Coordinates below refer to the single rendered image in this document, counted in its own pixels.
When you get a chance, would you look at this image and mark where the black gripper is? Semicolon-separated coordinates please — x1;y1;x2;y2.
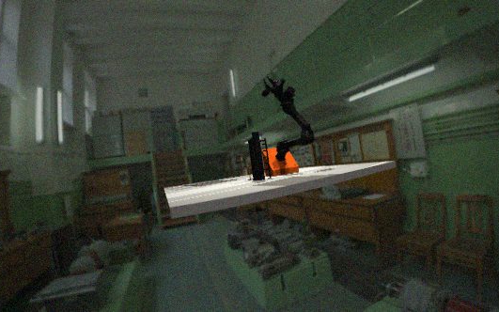
262;76;286;98

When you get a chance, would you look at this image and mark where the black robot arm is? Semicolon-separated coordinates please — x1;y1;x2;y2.
273;81;314;162

